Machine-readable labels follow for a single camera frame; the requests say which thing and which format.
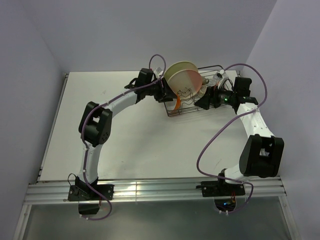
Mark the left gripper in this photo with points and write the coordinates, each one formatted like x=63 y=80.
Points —
x=165 y=94

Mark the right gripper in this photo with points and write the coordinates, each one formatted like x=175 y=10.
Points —
x=204 y=102

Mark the small beige speckled cup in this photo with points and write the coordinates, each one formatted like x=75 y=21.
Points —
x=202 y=91

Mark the white bowl orange outside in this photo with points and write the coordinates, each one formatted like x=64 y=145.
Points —
x=177 y=104

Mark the grey-green ceramic cup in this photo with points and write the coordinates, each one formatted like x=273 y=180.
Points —
x=206 y=81

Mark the pink and cream plate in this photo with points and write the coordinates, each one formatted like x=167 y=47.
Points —
x=185 y=83

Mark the green and cream plate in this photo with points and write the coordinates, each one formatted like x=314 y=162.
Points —
x=179 y=66

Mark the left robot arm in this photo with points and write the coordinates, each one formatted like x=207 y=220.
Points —
x=96 y=122

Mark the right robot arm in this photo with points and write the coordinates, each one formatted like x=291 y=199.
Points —
x=262 y=153

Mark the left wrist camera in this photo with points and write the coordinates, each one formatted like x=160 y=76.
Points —
x=158 y=72

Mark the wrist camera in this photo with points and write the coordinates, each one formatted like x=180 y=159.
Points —
x=224 y=77
x=158 y=72

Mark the black wire dish rack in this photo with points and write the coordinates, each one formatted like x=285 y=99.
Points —
x=187 y=105

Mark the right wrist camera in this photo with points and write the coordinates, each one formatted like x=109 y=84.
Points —
x=224 y=77

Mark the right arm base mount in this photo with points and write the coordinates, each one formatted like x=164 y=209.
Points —
x=224 y=194

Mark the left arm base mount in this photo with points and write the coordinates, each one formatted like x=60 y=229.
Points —
x=90 y=193

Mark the aluminium frame rail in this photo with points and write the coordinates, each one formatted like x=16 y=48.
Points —
x=152 y=190

